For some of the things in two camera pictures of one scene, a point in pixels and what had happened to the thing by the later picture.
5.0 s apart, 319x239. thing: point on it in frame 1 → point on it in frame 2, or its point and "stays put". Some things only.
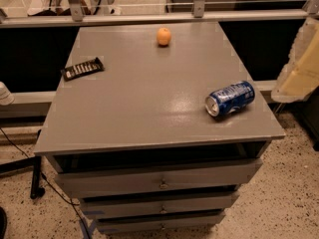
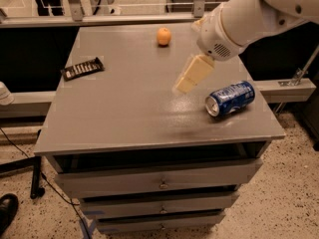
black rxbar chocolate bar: (83, 69) stays put
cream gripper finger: (300, 75) → (199, 68)
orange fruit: (163, 36) stays put
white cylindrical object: (6, 97) stays put
